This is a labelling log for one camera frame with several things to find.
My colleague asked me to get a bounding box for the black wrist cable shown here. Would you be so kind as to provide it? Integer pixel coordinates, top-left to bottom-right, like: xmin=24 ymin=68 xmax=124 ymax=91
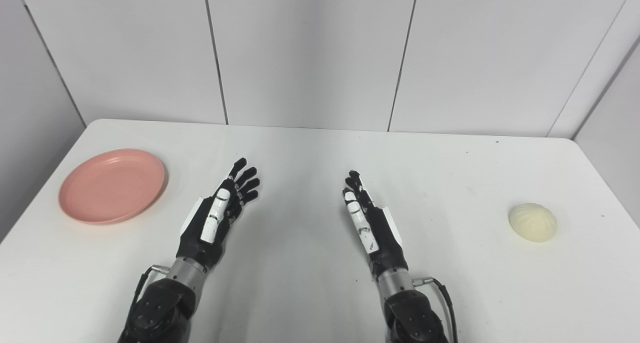
xmin=131 ymin=265 xmax=171 ymax=309
xmin=412 ymin=277 xmax=459 ymax=343

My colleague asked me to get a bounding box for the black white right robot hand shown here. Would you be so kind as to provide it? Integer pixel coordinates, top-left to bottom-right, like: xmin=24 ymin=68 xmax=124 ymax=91
xmin=342 ymin=170 xmax=410 ymax=280

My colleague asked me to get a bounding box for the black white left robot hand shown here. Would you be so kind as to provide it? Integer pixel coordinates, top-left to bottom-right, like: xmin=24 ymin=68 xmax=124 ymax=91
xmin=176 ymin=157 xmax=261 ymax=273

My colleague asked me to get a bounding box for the pink plate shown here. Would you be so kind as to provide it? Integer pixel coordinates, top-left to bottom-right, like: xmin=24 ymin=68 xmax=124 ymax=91
xmin=58 ymin=149 xmax=168 ymax=225

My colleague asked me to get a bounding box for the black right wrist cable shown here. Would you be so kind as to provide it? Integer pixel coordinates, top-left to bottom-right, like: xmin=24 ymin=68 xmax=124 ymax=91
xmin=412 ymin=277 xmax=459 ymax=343

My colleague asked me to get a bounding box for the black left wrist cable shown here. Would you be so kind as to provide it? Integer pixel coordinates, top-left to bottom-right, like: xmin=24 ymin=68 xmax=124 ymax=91
xmin=131 ymin=265 xmax=171 ymax=309

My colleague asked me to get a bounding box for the white steamed bun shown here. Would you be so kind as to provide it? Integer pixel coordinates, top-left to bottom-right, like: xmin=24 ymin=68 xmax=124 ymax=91
xmin=508 ymin=203 xmax=558 ymax=243

